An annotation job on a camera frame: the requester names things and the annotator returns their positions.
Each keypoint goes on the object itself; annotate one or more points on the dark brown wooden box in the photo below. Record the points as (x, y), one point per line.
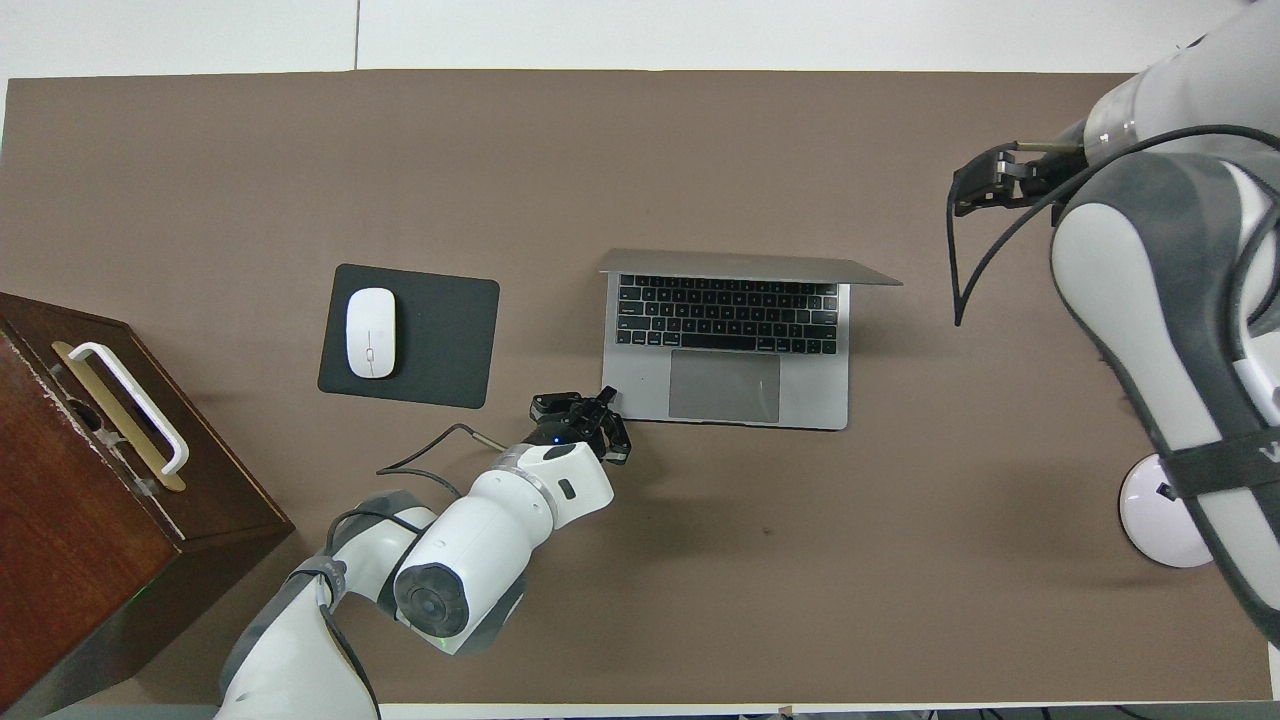
(90, 560)

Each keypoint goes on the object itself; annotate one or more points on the white desk lamp base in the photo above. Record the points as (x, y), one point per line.
(1160, 525)

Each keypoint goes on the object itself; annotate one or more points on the black mouse pad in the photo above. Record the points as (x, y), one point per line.
(450, 345)

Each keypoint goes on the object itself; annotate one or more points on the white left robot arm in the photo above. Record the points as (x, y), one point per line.
(480, 540)

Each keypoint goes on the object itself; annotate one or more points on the brown table mat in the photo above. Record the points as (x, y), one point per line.
(640, 160)

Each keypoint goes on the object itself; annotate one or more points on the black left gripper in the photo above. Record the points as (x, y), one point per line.
(565, 428)

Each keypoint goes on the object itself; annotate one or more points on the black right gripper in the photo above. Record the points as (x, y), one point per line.
(1050, 172)

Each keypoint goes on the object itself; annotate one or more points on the grey Apple laptop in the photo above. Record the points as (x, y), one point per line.
(720, 385)

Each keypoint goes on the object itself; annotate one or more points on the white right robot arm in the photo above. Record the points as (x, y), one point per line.
(1150, 300)

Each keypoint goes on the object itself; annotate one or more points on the white computer mouse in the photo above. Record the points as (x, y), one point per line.
(370, 333)

